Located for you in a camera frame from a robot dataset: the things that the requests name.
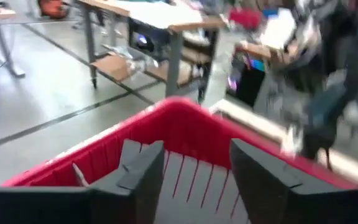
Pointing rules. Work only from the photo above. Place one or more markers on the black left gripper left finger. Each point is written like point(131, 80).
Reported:
point(73, 207)

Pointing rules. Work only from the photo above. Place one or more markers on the grey-legged wooden table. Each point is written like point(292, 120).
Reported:
point(2, 37)

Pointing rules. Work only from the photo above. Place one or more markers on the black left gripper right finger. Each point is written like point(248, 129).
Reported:
point(291, 205)

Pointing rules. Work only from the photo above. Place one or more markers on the black floor tape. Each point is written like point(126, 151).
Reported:
point(73, 56)
point(57, 119)

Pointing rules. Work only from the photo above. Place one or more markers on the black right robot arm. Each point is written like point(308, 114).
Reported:
point(331, 105)

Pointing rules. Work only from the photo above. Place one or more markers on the wooden cart boards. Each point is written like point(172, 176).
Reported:
point(166, 15)

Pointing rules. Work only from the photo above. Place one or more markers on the grey plastic divider panel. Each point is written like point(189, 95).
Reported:
point(197, 186)

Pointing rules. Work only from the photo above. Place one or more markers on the black box under cart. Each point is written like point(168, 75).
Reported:
point(149, 40)

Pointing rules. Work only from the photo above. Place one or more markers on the large red plastic bin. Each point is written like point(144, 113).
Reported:
point(191, 127)

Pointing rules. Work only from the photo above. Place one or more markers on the orange object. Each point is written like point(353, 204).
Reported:
point(53, 7)

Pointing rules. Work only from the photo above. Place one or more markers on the grey metal cart frame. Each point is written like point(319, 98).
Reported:
point(174, 62)

